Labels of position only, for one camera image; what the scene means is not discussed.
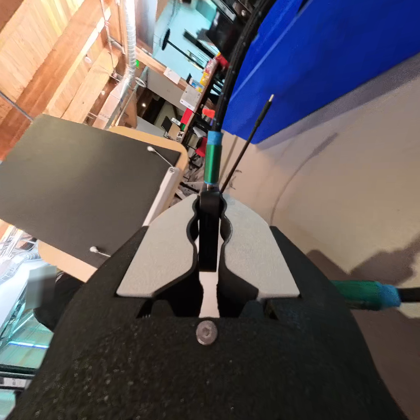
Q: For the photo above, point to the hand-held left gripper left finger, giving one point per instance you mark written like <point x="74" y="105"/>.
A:
<point x="157" y="262"/>

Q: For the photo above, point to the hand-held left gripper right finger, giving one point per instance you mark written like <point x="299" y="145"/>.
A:
<point x="259" y="262"/>

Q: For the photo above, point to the black silver video switch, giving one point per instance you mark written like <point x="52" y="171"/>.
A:
<point x="208" y="229"/>

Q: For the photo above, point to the blue plastic bin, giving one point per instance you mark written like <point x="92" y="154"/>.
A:
<point x="311" y="65"/>

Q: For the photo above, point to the grey desk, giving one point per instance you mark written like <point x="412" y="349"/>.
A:
<point x="328" y="197"/>

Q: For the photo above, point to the black thread tangle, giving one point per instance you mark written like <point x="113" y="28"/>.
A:
<point x="234" y="180"/>

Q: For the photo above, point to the black board on white stand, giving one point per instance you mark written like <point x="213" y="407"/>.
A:
<point x="82" y="180"/>

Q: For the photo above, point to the white cardboard box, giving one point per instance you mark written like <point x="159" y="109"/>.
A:
<point x="190" y="97"/>

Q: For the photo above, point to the black floor lamp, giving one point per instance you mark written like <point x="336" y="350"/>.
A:
<point x="165" y="39"/>

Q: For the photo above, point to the silver ventilation duct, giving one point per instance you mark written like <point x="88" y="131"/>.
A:
<point x="129" y="39"/>

